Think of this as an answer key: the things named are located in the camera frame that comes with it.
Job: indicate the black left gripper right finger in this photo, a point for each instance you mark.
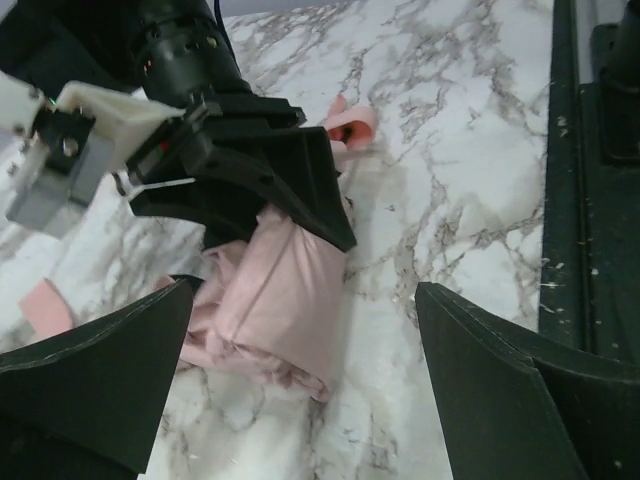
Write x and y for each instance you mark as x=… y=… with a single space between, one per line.
x=516 y=405

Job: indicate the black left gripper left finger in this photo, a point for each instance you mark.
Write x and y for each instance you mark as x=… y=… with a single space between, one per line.
x=90 y=401

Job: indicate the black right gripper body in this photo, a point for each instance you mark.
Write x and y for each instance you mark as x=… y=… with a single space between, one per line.
x=210 y=120

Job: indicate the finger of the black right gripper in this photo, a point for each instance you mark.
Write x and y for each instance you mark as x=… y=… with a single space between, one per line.
x=227 y=212
x=293 y=169

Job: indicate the pink folding umbrella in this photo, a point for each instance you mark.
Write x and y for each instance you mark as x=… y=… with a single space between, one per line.
x=269 y=310

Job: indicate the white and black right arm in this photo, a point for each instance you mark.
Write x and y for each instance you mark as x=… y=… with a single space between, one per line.
x=150 y=92

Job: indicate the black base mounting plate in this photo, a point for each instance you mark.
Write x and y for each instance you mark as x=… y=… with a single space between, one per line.
x=589 y=289

